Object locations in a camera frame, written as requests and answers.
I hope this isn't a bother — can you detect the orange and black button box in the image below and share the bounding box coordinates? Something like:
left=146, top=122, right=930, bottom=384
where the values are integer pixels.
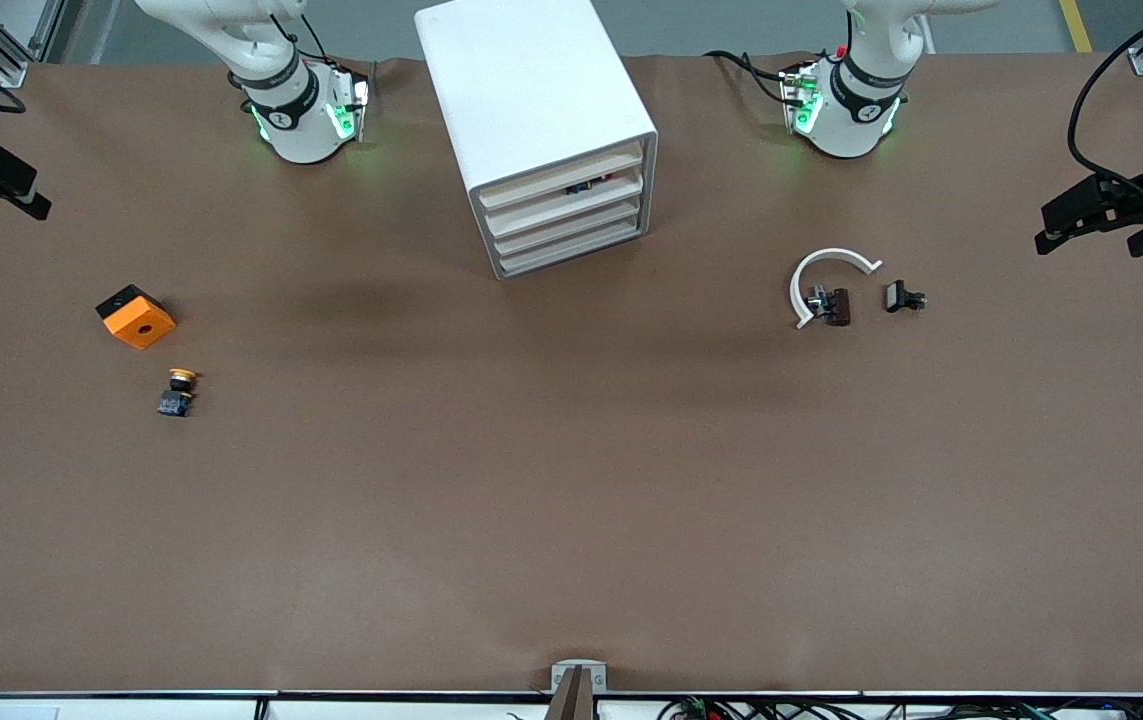
left=95, top=284, right=178, bottom=351

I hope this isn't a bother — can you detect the yellow mushroom push button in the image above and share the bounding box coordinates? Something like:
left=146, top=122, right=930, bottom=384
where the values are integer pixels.
left=155, top=367, right=200, bottom=419

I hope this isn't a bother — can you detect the small black component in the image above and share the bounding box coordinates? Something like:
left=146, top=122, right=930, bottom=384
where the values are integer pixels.
left=883, top=279, right=930, bottom=315

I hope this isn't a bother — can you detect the white curved plastic part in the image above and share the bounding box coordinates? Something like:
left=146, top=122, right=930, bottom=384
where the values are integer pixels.
left=790, top=246, right=885, bottom=332

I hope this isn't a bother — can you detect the brown connector block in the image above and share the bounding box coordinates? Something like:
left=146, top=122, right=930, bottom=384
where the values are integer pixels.
left=804, top=284, right=853, bottom=328

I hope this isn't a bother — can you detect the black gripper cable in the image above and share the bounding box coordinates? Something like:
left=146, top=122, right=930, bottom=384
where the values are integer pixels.
left=1067, top=0, right=1143, bottom=193

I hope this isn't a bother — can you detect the black base cable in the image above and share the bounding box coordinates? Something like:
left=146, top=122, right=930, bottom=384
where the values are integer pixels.
left=267, top=8, right=378, bottom=96
left=704, top=48, right=800, bottom=106

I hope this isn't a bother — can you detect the black cable bundle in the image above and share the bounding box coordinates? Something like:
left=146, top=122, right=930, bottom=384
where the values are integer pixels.
left=656, top=695, right=1143, bottom=720

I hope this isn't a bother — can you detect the grey metal bracket post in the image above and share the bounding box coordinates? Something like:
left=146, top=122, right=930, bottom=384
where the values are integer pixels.
left=548, top=659, right=610, bottom=720

